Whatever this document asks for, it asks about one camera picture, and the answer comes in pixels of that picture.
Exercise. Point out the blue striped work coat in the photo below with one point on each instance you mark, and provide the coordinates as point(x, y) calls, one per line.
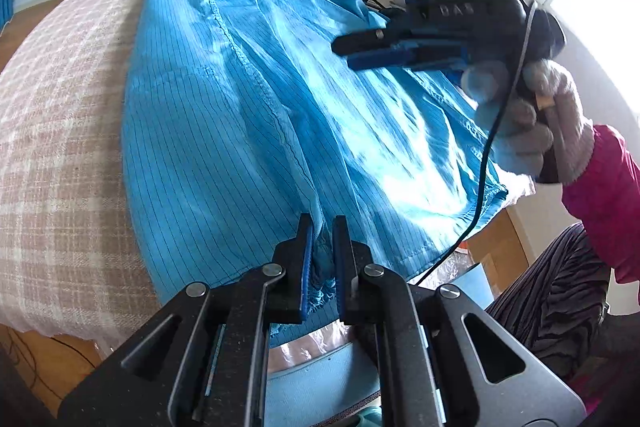
point(225, 132)

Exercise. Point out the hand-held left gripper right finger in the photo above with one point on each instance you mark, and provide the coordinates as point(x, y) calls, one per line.
point(340, 272)

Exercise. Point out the pink checked blanket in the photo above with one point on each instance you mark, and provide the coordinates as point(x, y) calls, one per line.
point(65, 132)

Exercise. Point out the cardboard box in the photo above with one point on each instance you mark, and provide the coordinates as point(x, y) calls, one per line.
point(500, 252)

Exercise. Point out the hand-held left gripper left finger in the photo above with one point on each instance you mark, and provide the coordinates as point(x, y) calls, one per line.
point(306, 277)

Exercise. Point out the person's right forearm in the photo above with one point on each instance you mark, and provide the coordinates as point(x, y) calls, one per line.
point(610, 197)

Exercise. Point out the person's striped trouser leg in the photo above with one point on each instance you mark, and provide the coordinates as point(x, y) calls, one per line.
point(550, 297)

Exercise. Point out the person's right hand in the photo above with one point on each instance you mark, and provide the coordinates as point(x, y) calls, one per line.
point(565, 107)

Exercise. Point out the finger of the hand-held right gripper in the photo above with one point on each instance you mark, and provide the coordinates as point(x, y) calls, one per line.
point(365, 43)
point(390, 57)

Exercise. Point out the blue ribbed mat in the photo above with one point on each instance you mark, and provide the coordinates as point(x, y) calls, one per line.
point(6, 4)

